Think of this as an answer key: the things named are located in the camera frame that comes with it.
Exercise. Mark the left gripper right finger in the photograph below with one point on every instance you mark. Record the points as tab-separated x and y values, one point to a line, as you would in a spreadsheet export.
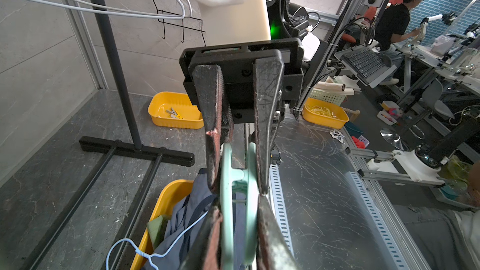
272	250

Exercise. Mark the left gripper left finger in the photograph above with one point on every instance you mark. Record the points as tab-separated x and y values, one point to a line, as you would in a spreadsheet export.
205	253

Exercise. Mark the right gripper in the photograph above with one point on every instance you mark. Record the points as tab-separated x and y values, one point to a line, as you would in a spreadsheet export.
252	92

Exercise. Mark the navy blue tank top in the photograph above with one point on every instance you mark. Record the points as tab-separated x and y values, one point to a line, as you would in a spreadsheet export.
198	201

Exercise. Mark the light blue wire hanger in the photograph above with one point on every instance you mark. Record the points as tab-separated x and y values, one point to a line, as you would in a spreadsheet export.
162	251

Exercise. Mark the green tank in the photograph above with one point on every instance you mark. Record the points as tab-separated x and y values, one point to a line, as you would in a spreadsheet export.
156	229

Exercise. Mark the yellow clothespin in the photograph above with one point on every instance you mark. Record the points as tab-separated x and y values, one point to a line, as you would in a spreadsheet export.
177	115

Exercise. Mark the green clothespin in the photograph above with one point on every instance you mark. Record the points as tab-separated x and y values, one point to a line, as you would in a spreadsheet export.
238	198

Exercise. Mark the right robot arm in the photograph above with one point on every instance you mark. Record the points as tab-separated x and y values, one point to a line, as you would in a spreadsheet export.
284	23

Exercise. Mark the small yellow bin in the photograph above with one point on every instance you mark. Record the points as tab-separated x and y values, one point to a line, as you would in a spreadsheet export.
192	117

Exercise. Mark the yellow bin outside cell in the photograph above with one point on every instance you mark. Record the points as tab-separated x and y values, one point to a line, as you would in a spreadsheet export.
324	114

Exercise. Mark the black keyboard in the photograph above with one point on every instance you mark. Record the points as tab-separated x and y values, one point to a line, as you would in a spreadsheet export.
370	67

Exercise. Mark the person in black shirt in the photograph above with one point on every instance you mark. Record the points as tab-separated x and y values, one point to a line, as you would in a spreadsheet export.
392	27

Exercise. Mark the metal base rail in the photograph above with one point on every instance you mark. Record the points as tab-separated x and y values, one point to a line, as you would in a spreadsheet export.
335	216

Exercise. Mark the black wall hook rack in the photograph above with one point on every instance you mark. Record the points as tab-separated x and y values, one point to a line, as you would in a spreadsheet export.
187	23

